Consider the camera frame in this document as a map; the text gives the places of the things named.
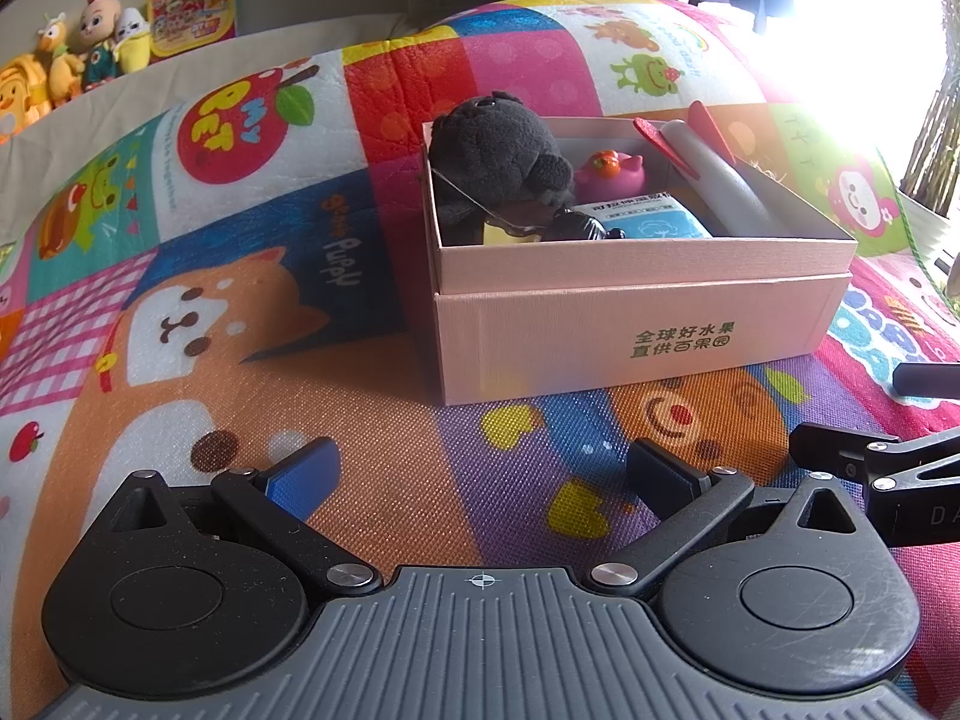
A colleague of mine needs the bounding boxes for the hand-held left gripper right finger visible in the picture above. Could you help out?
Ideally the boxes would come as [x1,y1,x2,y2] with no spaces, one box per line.
[583,436,857,602]

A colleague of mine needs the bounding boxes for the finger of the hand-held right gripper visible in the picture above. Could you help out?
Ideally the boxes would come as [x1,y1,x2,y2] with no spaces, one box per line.
[891,362,960,396]
[787,422,960,494]

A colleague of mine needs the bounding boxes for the pink cardboard box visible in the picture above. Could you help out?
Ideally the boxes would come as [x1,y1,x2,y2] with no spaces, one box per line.
[421,116,860,406]

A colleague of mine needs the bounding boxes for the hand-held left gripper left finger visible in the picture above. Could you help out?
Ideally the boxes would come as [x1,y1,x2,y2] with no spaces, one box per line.
[96,436,383,595]

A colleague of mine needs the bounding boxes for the red toy fruit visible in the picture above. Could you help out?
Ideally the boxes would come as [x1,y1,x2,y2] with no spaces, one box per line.
[574,150,650,200]

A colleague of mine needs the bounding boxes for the white yellow banana plush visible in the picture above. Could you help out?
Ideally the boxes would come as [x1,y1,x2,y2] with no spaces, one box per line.
[112,6,151,74]

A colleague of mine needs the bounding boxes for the colourful printed play mat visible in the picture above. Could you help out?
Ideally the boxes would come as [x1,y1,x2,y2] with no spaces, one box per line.
[0,0,960,720]

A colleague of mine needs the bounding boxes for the dark grey plush toy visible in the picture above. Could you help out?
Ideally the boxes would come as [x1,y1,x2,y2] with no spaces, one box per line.
[429,94,575,245]

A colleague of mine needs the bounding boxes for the blue white tissue packet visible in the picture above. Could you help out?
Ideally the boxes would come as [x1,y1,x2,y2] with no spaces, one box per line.
[574,195,713,241]

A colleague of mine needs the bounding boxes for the red white foam rocket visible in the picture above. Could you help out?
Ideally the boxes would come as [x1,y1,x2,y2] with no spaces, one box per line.
[634,100,796,237]

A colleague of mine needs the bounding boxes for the yellow orange striped plush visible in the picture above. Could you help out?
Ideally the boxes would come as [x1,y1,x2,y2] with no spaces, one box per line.
[0,64,50,143]

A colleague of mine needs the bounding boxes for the orange duck plush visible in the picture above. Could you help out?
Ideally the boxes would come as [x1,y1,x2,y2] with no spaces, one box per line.
[37,13,85,107]

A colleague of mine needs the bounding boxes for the potted green plant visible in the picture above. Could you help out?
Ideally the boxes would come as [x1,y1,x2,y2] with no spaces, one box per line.
[896,52,960,271]

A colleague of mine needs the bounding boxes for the small black red figurine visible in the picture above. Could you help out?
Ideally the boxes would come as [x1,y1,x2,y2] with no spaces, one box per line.
[551,210,627,242]

